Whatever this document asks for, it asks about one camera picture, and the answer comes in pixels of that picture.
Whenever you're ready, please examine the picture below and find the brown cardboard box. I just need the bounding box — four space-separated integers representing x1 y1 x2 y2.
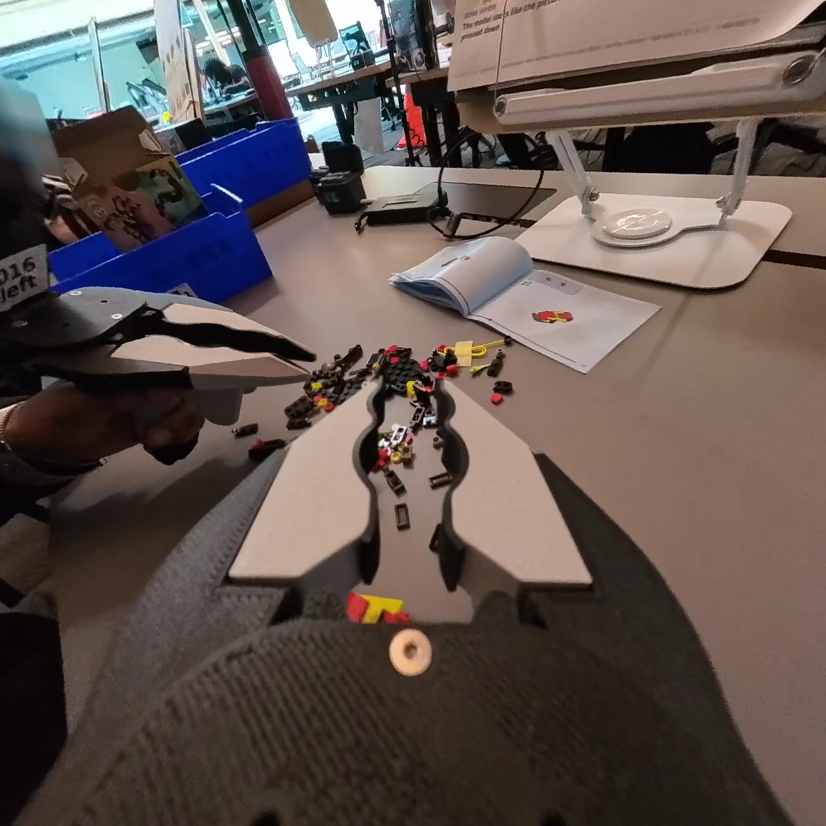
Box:
52 106 170 194

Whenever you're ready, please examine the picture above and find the blue plastic bin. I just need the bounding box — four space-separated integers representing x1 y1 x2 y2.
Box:
48 194 273 305
174 118 312 214

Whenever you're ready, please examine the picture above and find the white folding stand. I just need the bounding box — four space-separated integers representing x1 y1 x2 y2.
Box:
493 48 826 289

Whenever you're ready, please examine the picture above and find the black power adapter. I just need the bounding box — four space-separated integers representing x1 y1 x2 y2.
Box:
355 182 453 227

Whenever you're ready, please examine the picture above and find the black red yellow lego assembly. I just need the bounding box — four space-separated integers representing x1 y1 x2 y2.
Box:
346 590 410 626

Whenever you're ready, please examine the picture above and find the background workbench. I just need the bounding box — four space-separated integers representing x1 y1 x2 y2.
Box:
286 59 453 170

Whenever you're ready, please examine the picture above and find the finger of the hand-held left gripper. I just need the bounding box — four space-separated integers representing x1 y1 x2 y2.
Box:
106 334 312 428
139 302 318 362

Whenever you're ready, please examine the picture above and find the printed paper sheet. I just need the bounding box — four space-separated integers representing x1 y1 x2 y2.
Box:
447 0 826 92

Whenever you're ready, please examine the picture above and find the black cable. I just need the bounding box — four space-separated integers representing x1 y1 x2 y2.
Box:
429 132 547 241

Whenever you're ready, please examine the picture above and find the person's left hand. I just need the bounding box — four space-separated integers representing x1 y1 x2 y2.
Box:
9 386 206 467

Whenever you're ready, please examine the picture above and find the black charger block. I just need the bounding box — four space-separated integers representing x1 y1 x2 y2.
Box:
315 171 367 216

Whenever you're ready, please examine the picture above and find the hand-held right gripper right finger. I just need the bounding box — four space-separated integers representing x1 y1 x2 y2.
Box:
429 379 595 598

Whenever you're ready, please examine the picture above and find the pile of lego pieces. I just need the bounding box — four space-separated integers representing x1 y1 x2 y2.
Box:
232 342 517 533

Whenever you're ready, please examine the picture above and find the orange traffic cone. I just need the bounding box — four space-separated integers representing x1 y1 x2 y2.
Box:
395 90 431 151

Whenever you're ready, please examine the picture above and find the lego instruction booklet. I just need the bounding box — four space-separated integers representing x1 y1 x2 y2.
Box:
389 235 662 375

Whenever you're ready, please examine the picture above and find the person's left forearm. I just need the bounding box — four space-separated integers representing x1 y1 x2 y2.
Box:
0 403 107 517

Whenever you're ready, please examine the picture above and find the red column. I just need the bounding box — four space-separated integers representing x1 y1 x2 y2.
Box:
226 0 295 125

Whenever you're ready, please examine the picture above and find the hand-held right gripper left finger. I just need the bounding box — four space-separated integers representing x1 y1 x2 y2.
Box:
229 377 388 598

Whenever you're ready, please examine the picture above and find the black cube device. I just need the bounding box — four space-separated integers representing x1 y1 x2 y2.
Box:
321 141 364 174

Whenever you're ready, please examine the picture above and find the printed lego box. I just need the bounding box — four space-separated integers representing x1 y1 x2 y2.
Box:
74 155 210 253

